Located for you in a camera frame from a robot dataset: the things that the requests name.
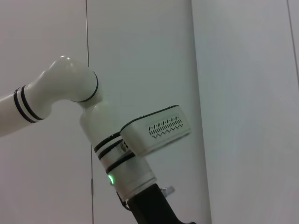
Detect small clear cylindrical fitting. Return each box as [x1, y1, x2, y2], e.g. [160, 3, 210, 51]
[162, 186, 176, 196]

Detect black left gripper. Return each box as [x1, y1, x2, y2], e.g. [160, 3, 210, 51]
[126, 183, 197, 224]

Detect white vented box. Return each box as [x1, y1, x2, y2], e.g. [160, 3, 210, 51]
[120, 105, 192, 157]

